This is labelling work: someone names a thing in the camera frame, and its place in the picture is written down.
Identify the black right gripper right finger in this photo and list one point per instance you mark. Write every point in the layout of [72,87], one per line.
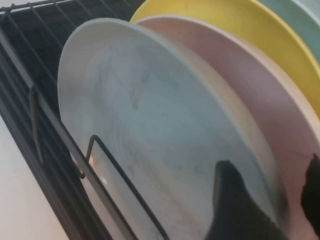
[313,195]

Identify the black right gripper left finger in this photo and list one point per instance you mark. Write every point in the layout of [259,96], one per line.
[235,212]

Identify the light blue scuffed plate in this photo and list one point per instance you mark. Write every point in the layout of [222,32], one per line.
[140,100]

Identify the pink plate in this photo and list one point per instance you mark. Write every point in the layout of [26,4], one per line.
[250,82]

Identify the teal blue plate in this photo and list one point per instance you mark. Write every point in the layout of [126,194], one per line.
[295,20]

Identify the pale blue plate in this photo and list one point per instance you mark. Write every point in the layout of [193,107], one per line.
[310,5]

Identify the yellow plate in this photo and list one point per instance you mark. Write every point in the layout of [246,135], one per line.
[237,17]

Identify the black plastic drip tray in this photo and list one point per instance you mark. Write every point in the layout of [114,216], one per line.
[37,37]

